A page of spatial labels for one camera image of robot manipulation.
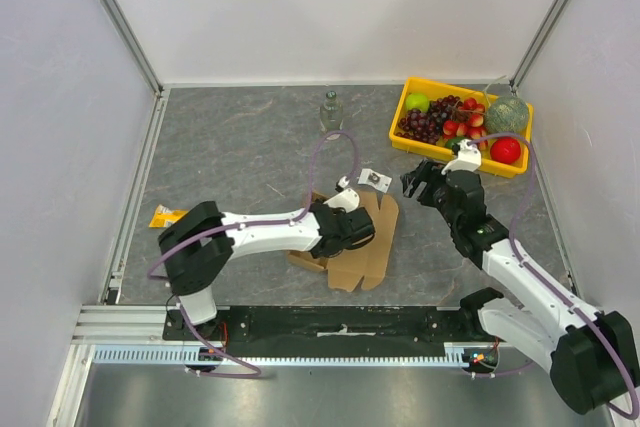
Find small white packet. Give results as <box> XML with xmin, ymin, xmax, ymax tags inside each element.
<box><xmin>358</xmin><ymin>168</ymin><xmax>392</xmax><ymax>194</ymax></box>

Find brown cardboard box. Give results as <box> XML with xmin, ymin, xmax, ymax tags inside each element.
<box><xmin>286</xmin><ymin>190</ymin><xmax>399</xmax><ymax>292</ymax></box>

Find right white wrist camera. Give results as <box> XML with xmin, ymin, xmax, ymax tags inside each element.
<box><xmin>441</xmin><ymin>139</ymin><xmax>482</xmax><ymax>175</ymax></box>

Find clear glass bottle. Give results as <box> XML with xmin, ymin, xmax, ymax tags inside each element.
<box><xmin>319</xmin><ymin>90</ymin><xmax>344</xmax><ymax>133</ymax></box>

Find green apple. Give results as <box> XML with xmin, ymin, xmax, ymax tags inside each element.
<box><xmin>405</xmin><ymin>93</ymin><xmax>430</xmax><ymax>113</ymax></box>

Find aluminium frame rail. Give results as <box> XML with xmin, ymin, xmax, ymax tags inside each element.
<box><xmin>74</xmin><ymin>305</ymin><xmax>493</xmax><ymax>343</ymax></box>

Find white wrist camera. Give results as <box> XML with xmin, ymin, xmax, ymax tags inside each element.
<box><xmin>324</xmin><ymin>176</ymin><xmax>360</xmax><ymax>212</ymax></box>
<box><xmin>441</xmin><ymin>139</ymin><xmax>482</xmax><ymax>175</ymax></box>

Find yellow snack packet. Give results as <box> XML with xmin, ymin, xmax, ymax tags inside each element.
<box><xmin>149</xmin><ymin>205</ymin><xmax>188</xmax><ymax>229</ymax></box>

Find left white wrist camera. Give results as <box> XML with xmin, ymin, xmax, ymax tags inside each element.
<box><xmin>324</xmin><ymin>176</ymin><xmax>360</xmax><ymax>212</ymax></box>

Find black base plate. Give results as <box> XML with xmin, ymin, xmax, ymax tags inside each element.
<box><xmin>196</xmin><ymin>306</ymin><xmax>493</xmax><ymax>357</ymax></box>

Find red apple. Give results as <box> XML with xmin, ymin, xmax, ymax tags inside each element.
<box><xmin>490</xmin><ymin>137</ymin><xmax>522</xmax><ymax>165</ymax></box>

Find green netted melon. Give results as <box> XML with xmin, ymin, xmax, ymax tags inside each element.
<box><xmin>484</xmin><ymin>95</ymin><xmax>530</xmax><ymax>134</ymax></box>

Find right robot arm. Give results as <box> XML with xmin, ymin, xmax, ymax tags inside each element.
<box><xmin>401</xmin><ymin>160</ymin><xmax>639</xmax><ymax>420</ymax></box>

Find green avocado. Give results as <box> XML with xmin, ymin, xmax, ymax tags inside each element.
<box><xmin>445</xmin><ymin>136</ymin><xmax>466</xmax><ymax>150</ymax></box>

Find white cable duct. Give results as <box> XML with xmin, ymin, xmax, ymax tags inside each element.
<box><xmin>93</xmin><ymin>345</ymin><xmax>469</xmax><ymax>368</ymax></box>

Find yellow plastic bin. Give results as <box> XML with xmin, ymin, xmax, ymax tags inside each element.
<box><xmin>389</xmin><ymin>77</ymin><xmax>530</xmax><ymax>178</ymax></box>

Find red cherry cluster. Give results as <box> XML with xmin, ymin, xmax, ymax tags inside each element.
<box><xmin>442</xmin><ymin>96</ymin><xmax>487</xmax><ymax>146</ymax></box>

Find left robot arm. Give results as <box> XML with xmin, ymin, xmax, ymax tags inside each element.
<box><xmin>158</xmin><ymin>201</ymin><xmax>375</xmax><ymax>340</ymax></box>

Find dark purple grape bunch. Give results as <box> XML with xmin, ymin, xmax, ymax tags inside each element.
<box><xmin>396</xmin><ymin>96</ymin><xmax>448</xmax><ymax>145</ymax></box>

